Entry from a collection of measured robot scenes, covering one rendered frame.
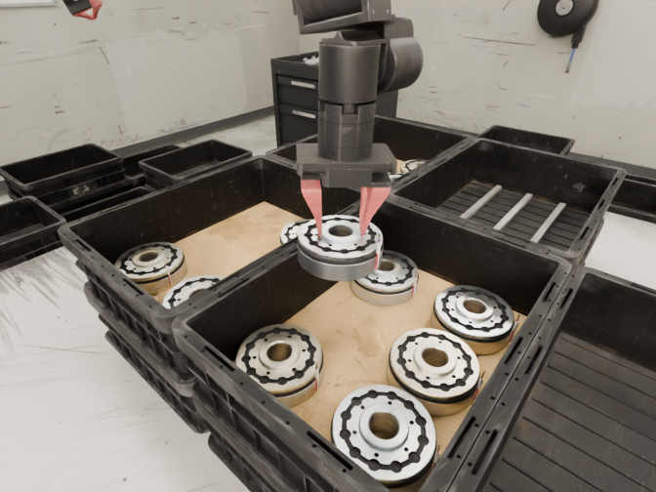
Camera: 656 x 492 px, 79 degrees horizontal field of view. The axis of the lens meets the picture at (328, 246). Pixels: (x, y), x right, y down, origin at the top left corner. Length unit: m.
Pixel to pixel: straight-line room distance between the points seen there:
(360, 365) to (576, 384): 0.26
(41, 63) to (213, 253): 2.92
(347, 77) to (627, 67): 3.36
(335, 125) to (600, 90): 3.39
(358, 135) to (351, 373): 0.28
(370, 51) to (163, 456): 0.55
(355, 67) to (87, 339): 0.66
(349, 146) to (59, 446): 0.56
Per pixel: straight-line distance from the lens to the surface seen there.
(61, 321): 0.90
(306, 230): 0.48
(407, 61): 0.45
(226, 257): 0.71
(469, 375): 0.49
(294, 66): 2.22
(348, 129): 0.40
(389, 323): 0.57
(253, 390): 0.37
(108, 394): 0.73
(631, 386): 0.61
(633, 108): 3.72
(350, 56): 0.39
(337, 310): 0.58
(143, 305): 0.49
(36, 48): 3.53
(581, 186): 0.97
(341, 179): 0.41
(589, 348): 0.63
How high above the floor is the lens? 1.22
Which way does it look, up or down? 33 degrees down
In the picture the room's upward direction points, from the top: straight up
